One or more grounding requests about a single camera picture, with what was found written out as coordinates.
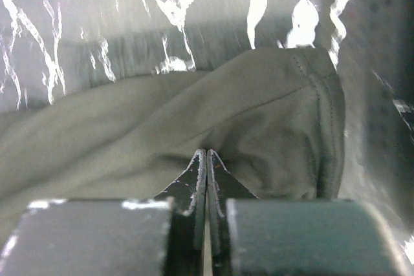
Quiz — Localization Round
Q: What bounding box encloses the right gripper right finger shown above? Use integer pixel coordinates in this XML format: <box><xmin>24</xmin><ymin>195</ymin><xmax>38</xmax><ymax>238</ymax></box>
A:
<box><xmin>206</xmin><ymin>150</ymin><xmax>408</xmax><ymax>275</ymax></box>

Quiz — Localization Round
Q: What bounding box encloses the black t shirt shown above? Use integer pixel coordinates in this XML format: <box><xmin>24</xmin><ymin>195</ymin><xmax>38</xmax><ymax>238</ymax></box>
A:
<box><xmin>1</xmin><ymin>48</ymin><xmax>345</xmax><ymax>243</ymax></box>

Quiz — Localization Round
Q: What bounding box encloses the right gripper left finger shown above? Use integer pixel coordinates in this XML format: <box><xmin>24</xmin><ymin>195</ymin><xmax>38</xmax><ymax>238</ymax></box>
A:
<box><xmin>1</xmin><ymin>149</ymin><xmax>206</xmax><ymax>276</ymax></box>

